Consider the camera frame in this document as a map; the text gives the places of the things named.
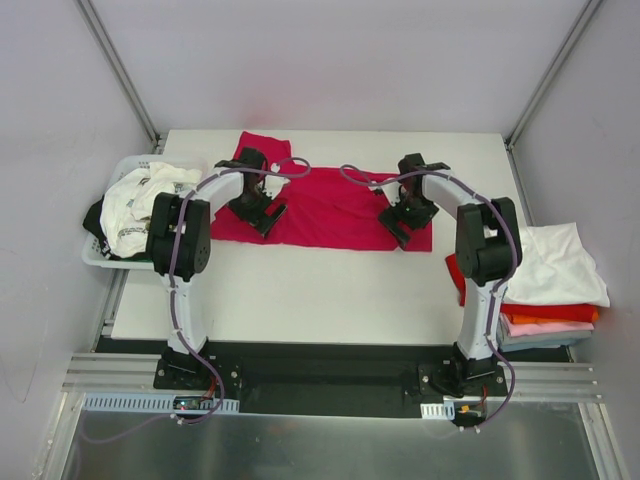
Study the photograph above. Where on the white slotted cable duct left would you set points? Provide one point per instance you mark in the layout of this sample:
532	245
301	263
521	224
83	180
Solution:
157	404

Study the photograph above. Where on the grey folded t-shirt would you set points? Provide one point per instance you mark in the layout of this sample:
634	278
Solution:
523	343

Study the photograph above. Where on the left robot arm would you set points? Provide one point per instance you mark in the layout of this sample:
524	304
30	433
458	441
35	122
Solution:
179	244

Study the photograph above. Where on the black garment in basket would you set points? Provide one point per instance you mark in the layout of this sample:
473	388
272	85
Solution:
92	220

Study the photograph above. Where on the aluminium frame post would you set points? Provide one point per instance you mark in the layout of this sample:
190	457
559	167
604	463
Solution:
99	32
569	43

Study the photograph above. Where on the aluminium front rail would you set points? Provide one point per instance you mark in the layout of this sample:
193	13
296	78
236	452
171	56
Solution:
534	381

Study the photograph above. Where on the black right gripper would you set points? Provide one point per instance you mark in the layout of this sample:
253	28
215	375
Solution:
401	225

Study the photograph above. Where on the aluminium frame post right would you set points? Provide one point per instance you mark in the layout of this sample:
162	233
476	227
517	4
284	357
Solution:
569	43

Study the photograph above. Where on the white folded t-shirt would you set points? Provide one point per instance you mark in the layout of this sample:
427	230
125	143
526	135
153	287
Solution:
555	270

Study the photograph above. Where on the white plastic laundry basket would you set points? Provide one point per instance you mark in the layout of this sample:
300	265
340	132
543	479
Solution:
95	251

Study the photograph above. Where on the magenta t-shirt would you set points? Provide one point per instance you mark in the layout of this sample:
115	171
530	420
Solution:
323	210

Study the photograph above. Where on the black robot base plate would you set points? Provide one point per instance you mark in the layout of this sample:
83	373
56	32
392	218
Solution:
381	381

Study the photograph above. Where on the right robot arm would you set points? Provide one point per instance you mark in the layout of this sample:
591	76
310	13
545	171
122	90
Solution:
487	252

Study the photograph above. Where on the white slotted cable duct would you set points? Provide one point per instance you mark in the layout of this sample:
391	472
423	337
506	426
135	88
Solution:
157	404
438	411

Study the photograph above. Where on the pink folded t-shirt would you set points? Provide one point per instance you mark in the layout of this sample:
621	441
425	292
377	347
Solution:
561	329

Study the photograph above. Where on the red folded t-shirt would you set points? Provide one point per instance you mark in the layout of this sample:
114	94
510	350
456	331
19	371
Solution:
577	311

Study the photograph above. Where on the white slotted cable duct right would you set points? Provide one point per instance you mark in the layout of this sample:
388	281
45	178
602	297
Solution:
438	411

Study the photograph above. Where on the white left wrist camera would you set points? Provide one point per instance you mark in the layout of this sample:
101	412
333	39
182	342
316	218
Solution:
274	184

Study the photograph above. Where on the white floral print t-shirt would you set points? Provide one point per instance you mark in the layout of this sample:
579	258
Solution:
127	205

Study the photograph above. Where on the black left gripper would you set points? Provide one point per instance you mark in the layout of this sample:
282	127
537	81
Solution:
263	217

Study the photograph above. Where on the aluminium frame post left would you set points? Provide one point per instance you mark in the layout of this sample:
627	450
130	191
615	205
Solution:
99	32

